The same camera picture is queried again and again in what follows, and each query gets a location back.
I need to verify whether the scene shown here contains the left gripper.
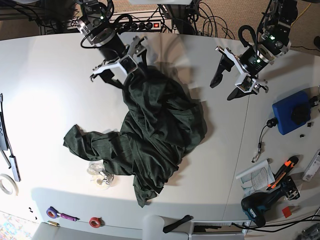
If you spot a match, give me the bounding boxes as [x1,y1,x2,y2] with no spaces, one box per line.
[209,46,269,101]

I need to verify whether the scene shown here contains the orange black utility knife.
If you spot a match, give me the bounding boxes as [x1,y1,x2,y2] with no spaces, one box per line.
[266,155,299,191]

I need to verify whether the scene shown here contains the black cable with carabiner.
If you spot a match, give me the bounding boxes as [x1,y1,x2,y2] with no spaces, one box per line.
[251,118,279,163]

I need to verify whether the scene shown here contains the grey usb hub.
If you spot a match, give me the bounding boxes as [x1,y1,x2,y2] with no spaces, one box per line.
[9,155,21,182]

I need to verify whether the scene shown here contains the white tape roll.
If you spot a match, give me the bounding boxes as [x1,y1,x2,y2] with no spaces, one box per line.
[0,174,19,196]

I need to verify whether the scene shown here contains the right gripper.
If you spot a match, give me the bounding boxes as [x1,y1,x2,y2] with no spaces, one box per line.
[90,36,149,89]

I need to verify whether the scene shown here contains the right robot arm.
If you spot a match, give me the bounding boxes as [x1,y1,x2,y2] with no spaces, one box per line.
[76,0,148,89]

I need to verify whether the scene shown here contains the paper instruction booklet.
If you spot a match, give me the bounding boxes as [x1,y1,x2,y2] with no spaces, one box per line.
[235,159,275,196]

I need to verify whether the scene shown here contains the purple marker pen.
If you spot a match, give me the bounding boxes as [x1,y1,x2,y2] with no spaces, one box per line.
[58,213,79,222]

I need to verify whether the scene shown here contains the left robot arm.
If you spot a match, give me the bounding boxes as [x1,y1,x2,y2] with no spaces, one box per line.
[210,0,298,101]

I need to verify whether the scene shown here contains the purple tape roll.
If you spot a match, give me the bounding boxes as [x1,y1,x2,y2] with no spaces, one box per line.
[46,206,59,219]

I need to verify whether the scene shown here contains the black power strip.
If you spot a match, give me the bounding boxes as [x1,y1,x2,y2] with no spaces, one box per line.
[121,22,162,32]

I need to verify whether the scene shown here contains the white rectangular device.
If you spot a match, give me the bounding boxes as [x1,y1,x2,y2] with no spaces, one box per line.
[302,150,320,182]

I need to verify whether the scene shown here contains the black cordless drill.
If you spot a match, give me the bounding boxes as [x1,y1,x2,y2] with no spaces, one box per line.
[241,175,300,228]

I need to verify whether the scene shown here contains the red square card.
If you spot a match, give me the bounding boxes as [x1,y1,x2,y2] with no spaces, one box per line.
[282,206,292,218]

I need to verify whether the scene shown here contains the yellow cable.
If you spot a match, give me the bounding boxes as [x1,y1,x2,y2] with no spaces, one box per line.
[280,0,314,48]

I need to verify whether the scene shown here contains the red tape roll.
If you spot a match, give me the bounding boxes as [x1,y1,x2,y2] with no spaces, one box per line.
[89,217,102,228]

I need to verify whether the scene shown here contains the dark remote control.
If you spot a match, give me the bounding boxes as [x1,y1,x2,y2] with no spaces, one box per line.
[0,112,8,151]

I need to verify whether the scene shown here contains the blue box with black knob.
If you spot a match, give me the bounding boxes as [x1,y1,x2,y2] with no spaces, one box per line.
[272,91,311,135]

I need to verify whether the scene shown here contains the dark green t-shirt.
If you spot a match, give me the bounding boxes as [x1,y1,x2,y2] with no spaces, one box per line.
[63,66,206,207]

